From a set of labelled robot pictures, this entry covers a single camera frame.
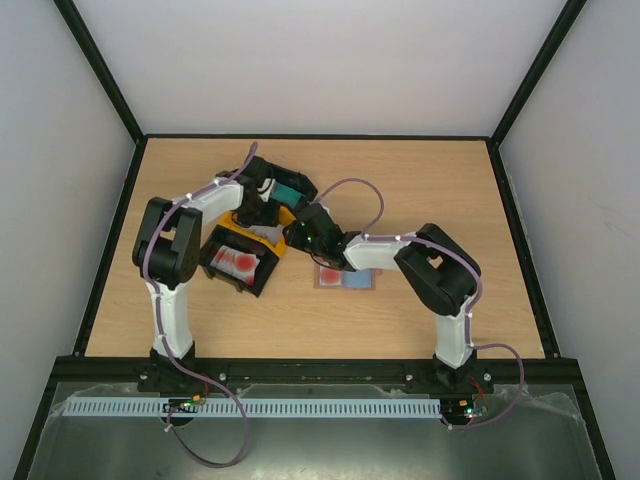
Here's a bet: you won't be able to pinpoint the black bin with teal cards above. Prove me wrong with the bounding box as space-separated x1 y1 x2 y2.
243 156 318 213

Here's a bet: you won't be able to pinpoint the red circle card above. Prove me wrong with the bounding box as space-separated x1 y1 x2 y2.
318 267 342 287

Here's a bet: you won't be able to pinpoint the black bin with red cards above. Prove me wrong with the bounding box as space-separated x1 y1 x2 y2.
199 225 280 297

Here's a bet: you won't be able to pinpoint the yellow plastic bin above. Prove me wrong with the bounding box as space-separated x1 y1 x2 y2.
216 203 295 259

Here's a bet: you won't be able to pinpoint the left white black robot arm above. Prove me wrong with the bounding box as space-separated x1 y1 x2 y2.
132 169 287 362

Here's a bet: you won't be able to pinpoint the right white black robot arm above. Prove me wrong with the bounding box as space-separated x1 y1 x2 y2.
284 220 483 392

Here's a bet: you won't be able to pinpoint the white floral card stack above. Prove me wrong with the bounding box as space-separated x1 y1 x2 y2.
248 225 283 245

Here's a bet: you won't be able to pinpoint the teal card stack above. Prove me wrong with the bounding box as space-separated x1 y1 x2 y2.
271 183 303 209

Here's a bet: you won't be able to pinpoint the white red circle cards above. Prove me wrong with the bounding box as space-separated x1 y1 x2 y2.
210 245 260 284

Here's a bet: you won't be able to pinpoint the black aluminium frame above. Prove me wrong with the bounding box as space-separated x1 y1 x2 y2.
12 0 616 480

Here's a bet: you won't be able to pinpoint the light blue slotted cable duct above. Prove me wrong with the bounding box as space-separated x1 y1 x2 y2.
62 397 441 419

